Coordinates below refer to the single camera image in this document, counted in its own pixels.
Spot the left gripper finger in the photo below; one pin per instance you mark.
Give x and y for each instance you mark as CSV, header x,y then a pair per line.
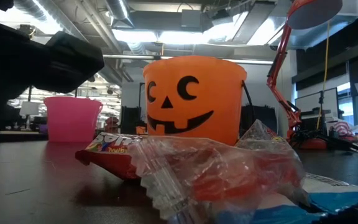
x,y
73,62

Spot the red candy packet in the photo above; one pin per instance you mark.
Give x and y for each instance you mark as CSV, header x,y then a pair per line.
x,y
110,161

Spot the clear red gummy bag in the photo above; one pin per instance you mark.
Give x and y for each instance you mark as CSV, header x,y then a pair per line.
x,y
213,174

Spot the pink plastic bucket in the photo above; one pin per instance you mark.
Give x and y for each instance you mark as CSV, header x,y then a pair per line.
x,y
73,118

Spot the black background cabinet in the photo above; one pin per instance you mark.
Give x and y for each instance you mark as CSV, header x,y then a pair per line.
x,y
130,118
259,121

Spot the orange pumpkin bucket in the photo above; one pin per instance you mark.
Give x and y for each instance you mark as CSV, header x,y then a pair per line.
x,y
225,93

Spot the black framed monitor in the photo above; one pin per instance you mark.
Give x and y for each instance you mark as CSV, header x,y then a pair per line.
x,y
309,102

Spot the red desk lamp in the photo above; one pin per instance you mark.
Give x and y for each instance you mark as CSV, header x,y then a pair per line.
x,y
315,12

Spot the black thin stand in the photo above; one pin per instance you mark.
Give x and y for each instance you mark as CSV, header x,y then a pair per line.
x,y
321,102

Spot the red striped bag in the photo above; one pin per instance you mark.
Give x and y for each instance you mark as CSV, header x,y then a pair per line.
x,y
343,128

